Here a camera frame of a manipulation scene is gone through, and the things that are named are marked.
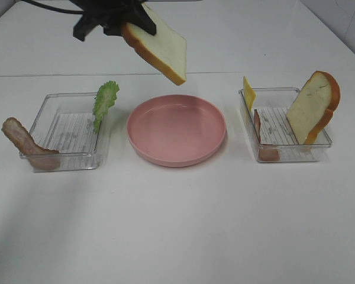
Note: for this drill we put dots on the bread slice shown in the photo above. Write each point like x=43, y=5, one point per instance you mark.
x=166, y=50
x=314, y=106

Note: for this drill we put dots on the pink round plate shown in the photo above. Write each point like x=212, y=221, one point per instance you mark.
x=176, y=130

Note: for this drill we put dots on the green lettuce leaf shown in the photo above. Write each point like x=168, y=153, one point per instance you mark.
x=105, y=98

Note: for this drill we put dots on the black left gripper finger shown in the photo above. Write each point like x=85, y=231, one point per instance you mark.
x=84, y=26
x=133, y=22

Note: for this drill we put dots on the yellow cheese slice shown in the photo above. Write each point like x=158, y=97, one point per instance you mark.
x=249, y=94

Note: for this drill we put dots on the clear left plastic container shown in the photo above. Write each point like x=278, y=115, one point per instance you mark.
x=65, y=123

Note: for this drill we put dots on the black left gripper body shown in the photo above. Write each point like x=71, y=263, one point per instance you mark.
x=97, y=11

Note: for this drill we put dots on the clear right plastic container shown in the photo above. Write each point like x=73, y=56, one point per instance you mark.
x=270, y=134

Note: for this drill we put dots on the clear plastic container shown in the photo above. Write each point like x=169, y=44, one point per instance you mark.
x=65, y=123
x=270, y=134

